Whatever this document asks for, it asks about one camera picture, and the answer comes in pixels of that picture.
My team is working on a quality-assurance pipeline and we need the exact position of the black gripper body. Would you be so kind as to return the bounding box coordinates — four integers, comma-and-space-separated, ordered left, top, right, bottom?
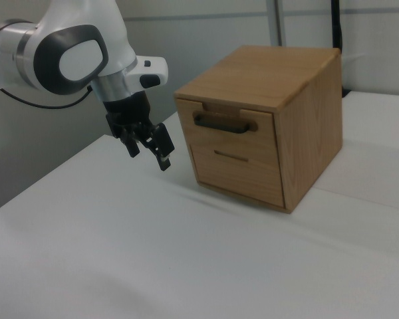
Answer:
102, 92, 153, 138

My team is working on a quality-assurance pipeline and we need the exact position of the black drawer handle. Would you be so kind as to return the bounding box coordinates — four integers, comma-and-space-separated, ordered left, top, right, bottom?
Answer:
193, 112, 259, 135

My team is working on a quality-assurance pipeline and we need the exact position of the wooden drawer with black handle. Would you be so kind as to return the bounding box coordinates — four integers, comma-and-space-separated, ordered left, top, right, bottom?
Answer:
175, 98, 281, 169

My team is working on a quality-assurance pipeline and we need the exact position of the wooden drawer with slot grip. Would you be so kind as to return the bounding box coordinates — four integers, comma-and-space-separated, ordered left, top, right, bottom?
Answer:
188, 143, 286, 208

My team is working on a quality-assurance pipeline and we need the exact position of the wooden drawer cabinet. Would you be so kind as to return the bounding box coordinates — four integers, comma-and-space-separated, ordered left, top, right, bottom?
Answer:
174, 45, 345, 215

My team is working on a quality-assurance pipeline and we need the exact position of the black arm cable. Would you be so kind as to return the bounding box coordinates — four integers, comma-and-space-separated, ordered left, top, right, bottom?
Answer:
0, 85, 91, 110

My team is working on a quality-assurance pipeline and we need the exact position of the grey partition post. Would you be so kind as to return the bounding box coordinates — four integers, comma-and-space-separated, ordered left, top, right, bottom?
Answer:
267, 0, 284, 47

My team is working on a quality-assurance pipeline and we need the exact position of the black vertical post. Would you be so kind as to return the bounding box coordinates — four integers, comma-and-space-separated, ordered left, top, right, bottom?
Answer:
330, 0, 345, 51

